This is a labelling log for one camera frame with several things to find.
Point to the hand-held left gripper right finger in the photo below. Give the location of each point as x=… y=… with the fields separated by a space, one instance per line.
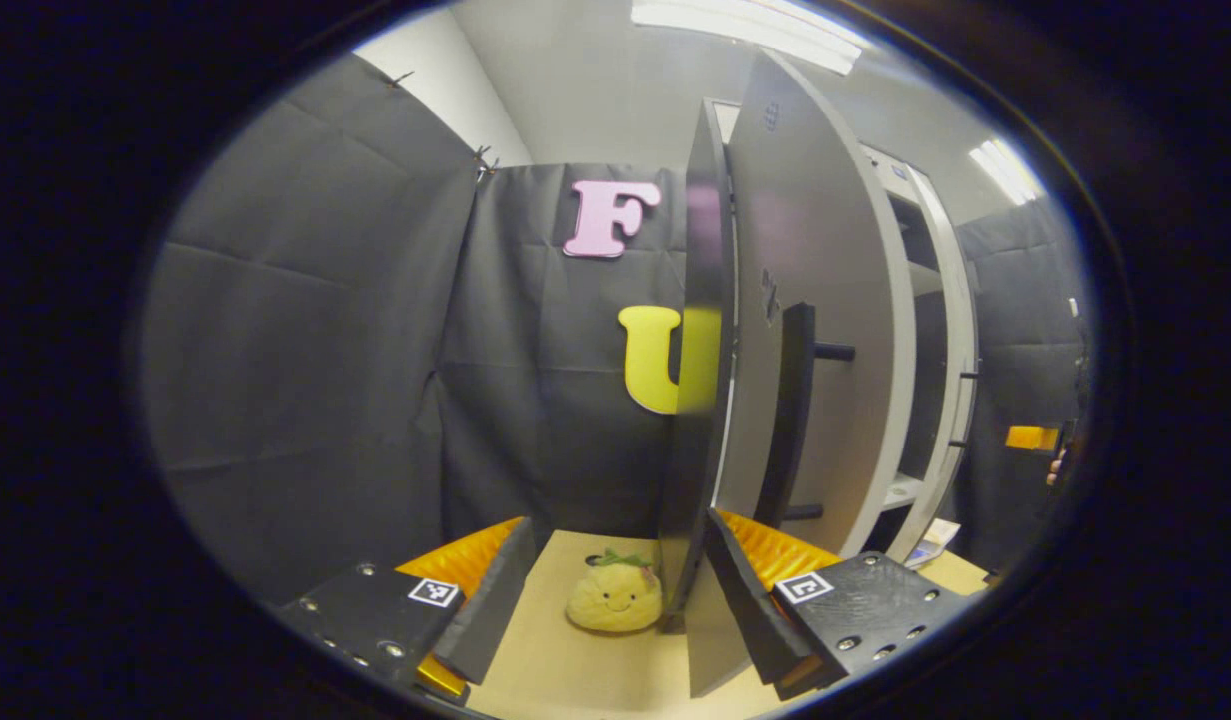
x=745 y=610

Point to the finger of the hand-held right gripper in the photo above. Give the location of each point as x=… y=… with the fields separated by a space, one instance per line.
x=1030 y=438

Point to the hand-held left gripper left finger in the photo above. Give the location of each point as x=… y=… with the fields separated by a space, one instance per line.
x=490 y=610

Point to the white shoe cabinet door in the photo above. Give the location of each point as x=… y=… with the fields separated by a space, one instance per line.
x=960 y=300
x=835 y=300

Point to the yellow plush toy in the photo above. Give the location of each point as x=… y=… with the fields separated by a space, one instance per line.
x=615 y=600

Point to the small ceiling light panel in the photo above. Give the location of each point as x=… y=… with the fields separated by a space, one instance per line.
x=1005 y=170

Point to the black backdrop cloth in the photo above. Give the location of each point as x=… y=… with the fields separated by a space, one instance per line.
x=305 y=330

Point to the large ceiling light panel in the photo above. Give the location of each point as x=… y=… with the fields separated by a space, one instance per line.
x=755 y=30

